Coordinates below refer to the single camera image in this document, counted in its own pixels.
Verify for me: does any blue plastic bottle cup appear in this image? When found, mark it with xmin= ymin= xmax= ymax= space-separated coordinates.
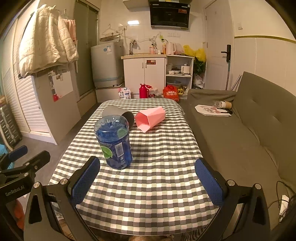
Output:
xmin=94 ymin=115 xmax=132 ymax=170

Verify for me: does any grey cylindrical cup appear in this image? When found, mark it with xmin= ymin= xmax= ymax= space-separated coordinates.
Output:
xmin=102 ymin=105 xmax=134 ymax=129

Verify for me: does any pink faceted cup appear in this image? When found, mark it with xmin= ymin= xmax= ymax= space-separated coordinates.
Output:
xmin=135 ymin=106 xmax=166 ymax=133

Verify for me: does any grey fabric sofa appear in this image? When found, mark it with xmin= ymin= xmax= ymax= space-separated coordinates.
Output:
xmin=186 ymin=71 xmax=296 ymax=230

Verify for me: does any grey white checkered tablecloth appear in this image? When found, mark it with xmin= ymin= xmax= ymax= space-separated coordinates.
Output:
xmin=50 ymin=99 xmax=218 ymax=235

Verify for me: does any white printed board on sofa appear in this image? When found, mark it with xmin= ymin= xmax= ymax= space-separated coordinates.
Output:
xmin=195 ymin=104 xmax=231 ymax=116

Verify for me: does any white detergent refill pouch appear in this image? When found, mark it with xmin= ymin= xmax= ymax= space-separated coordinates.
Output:
xmin=118 ymin=87 xmax=132 ymax=99

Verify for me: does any beige quilted jacket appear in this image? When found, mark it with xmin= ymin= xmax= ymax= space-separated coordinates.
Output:
xmin=18 ymin=4 xmax=79 ymax=78

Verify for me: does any white washing machine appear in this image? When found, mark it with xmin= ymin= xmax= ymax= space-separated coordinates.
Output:
xmin=91 ymin=40 xmax=124 ymax=89

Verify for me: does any red thermos jug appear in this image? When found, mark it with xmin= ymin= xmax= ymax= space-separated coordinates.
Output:
xmin=139 ymin=84 xmax=152 ymax=98

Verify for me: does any red shopping bag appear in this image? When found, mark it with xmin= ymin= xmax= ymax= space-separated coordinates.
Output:
xmin=163 ymin=85 xmax=179 ymax=102

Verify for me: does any white kitchen cabinet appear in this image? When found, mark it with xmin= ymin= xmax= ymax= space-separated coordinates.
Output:
xmin=121 ymin=54 xmax=167 ymax=98

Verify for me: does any white open shelf unit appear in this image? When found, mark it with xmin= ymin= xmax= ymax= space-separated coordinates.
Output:
xmin=165 ymin=55 xmax=194 ymax=98

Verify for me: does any yellow plastic bag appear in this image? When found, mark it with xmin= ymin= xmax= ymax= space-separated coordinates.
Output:
xmin=183 ymin=45 xmax=206 ymax=62

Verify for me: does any white electric kettle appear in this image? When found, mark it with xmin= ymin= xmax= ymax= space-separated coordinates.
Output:
xmin=166 ymin=42 xmax=176 ymax=55

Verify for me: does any white charger with cable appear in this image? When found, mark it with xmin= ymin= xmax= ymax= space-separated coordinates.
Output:
xmin=267 ymin=180 xmax=295 ymax=225

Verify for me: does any black door handle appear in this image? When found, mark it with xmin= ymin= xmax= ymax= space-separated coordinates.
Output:
xmin=221 ymin=45 xmax=231 ymax=63

